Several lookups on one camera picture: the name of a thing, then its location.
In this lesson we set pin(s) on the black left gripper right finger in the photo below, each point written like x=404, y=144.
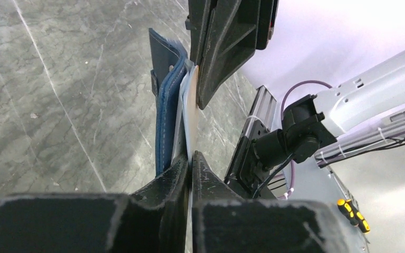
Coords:
x=222, y=221

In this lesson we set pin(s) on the aluminium frame rail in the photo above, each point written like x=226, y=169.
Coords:
x=246, y=173

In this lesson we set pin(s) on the navy blue card holder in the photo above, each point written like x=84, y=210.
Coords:
x=170, y=78

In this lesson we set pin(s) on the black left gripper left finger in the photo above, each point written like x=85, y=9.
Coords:
x=152, y=219

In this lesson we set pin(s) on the yellow black screwdriver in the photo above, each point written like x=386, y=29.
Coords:
x=353, y=215

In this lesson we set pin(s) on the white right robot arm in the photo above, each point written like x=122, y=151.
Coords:
x=356, y=48

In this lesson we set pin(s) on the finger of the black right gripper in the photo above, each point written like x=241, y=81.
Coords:
x=223, y=37
x=266, y=22

